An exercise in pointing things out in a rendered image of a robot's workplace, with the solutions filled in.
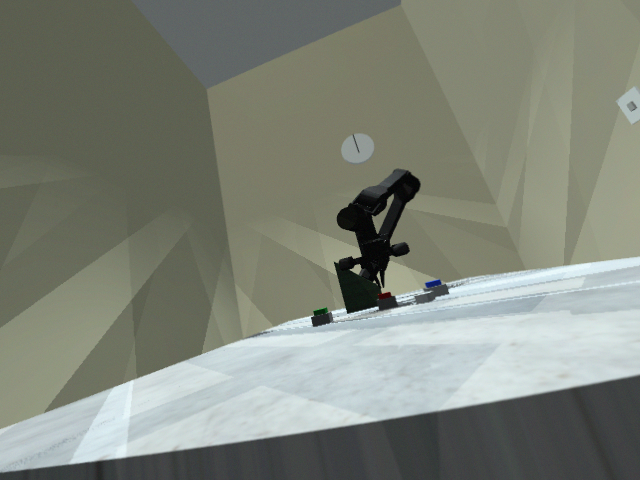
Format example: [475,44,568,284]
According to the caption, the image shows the green button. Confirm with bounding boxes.
[311,308,334,327]

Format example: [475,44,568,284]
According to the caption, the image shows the blue button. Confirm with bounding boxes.
[424,280,449,297]

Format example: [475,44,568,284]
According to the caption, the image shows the red button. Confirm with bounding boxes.
[377,292,399,311]

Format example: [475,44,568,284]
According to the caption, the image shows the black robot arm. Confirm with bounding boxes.
[337,168,421,257]

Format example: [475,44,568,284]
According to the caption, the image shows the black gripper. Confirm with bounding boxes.
[339,230,410,289]

